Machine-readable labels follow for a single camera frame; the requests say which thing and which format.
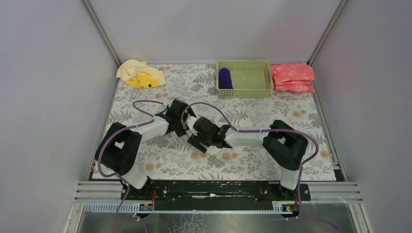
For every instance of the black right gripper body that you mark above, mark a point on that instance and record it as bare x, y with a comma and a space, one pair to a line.
199, 139

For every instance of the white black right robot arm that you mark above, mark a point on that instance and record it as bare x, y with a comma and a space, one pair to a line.
285, 145

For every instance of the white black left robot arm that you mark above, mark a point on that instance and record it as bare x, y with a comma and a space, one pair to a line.
117, 153

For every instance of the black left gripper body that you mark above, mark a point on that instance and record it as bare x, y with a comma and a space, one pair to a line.
175, 111

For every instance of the yellow duck towel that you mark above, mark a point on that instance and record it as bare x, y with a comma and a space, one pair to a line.
139, 75

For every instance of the pink patterned plastic package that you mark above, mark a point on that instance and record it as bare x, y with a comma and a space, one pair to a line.
293, 77

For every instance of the green perforated plastic basket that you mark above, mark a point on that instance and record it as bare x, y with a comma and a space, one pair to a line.
250, 79

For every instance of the purple microfibre towel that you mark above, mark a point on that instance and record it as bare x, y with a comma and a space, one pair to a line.
224, 79

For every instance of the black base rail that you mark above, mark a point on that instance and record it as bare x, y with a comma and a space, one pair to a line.
168, 195

